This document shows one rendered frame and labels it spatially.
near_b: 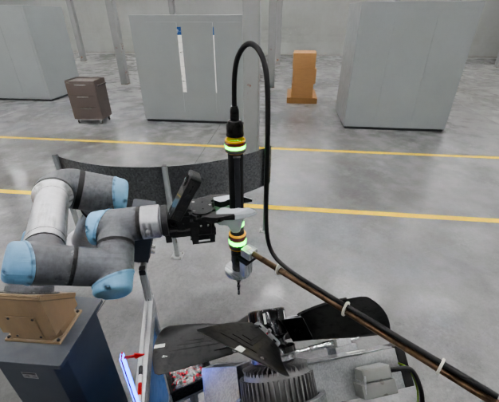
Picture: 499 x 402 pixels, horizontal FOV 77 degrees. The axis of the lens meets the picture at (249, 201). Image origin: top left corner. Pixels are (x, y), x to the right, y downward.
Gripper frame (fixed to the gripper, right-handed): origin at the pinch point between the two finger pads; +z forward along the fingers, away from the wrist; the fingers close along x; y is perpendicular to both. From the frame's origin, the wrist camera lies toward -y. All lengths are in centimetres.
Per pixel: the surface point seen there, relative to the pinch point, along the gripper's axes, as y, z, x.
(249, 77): 43, 84, -428
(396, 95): 97, 392, -504
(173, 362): 46, -23, 6
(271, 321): 41.4, 6.7, 0.9
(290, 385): 48, 8, 17
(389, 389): 53, 36, 21
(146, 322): 81, -39, -40
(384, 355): 53, 41, 11
